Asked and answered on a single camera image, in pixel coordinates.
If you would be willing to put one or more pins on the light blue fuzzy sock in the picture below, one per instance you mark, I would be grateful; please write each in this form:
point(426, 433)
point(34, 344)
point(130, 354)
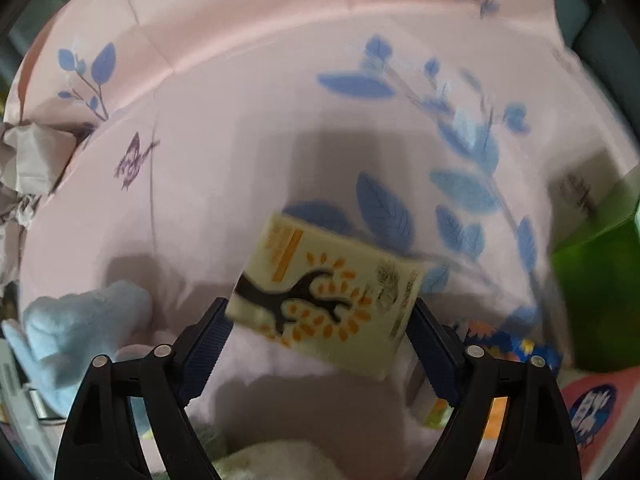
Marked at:
point(75, 330)

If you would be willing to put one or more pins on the pink floral bed sheet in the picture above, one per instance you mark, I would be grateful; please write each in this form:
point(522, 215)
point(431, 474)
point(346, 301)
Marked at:
point(225, 160)

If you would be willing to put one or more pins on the pink packet with blue circle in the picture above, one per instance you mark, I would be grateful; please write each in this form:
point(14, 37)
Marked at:
point(595, 410)

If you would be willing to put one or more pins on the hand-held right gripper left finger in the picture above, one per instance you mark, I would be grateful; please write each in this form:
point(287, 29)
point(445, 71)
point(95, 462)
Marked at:
point(204, 356)

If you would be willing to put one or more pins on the cream tree-print tissue packet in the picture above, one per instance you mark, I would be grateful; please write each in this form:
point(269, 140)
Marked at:
point(320, 285)

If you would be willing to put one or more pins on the crumpled pinkish grey cloth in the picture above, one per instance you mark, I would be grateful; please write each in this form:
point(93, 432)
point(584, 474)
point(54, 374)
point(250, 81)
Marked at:
point(30, 160)

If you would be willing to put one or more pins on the cream and tan fuzzy sock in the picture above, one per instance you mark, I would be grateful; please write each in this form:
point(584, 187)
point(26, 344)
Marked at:
point(280, 460)

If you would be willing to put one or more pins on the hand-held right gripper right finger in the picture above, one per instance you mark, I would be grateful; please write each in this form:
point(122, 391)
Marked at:
point(431, 356)

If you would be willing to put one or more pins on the lavender fuzzy cloth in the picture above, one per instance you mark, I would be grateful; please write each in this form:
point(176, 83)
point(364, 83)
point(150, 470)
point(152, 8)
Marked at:
point(280, 375)

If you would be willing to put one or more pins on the green cardboard box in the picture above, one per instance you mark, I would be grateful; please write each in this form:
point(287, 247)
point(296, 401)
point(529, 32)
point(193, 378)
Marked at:
point(595, 300)

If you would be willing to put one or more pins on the colourful orange blue packet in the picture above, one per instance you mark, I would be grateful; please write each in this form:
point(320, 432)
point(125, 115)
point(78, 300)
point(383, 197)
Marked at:
point(520, 346)

